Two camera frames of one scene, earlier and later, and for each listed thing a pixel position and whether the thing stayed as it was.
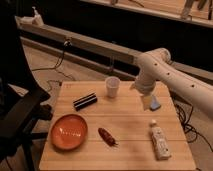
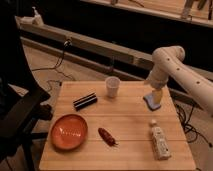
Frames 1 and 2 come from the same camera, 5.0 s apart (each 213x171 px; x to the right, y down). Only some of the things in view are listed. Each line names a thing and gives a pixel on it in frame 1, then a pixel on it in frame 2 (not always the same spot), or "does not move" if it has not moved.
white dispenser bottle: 37,20 does not move
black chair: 22,97 does not move
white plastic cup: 112,85 does not move
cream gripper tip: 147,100 → 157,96
